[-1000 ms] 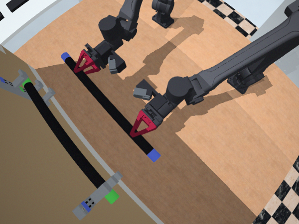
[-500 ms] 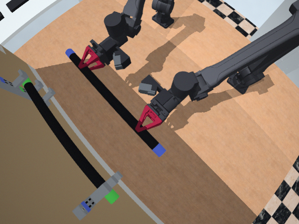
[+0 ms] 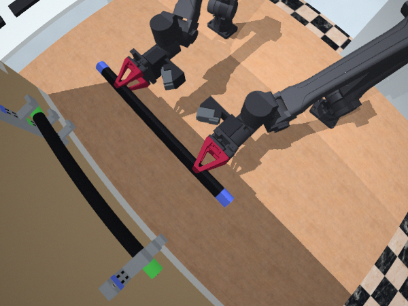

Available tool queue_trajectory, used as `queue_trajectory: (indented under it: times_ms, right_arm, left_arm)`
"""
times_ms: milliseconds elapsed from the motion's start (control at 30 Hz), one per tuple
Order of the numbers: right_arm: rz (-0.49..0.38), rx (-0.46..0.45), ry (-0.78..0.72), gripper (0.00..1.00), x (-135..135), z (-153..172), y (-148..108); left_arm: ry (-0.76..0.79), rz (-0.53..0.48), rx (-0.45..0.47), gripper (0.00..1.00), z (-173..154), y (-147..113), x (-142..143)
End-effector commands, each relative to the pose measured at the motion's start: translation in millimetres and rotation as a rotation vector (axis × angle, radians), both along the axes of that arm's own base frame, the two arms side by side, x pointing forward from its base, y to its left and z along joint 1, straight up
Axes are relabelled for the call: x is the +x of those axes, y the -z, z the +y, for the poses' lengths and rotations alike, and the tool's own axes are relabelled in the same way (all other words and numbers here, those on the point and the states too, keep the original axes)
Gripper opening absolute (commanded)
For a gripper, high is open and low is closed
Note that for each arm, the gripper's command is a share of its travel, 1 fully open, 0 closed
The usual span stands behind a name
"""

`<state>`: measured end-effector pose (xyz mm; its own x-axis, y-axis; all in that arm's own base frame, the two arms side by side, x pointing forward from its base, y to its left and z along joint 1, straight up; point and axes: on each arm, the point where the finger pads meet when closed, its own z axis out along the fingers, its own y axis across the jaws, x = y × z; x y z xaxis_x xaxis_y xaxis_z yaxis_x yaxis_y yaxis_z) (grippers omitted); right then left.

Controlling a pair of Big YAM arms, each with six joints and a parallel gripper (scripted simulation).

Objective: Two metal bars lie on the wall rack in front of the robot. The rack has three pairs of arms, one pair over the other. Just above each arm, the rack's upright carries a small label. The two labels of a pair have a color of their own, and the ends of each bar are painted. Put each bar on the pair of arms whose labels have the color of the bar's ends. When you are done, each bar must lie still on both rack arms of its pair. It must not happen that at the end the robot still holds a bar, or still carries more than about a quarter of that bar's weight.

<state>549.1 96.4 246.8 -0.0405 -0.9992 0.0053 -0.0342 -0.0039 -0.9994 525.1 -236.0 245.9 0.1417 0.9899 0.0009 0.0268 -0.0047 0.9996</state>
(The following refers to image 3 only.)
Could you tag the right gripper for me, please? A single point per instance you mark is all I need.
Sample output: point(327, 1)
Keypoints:
point(143, 73)

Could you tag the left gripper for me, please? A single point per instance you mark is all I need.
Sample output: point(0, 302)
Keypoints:
point(222, 151)

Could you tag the black bar with blue ends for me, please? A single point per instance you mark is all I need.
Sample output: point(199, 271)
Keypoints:
point(205, 177)

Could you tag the black bar with green ends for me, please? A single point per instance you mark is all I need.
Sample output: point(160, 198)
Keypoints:
point(90, 193)

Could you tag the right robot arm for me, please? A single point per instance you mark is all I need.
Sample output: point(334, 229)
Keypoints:
point(170, 31)

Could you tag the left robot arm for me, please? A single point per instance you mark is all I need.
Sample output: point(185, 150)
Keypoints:
point(369, 64)

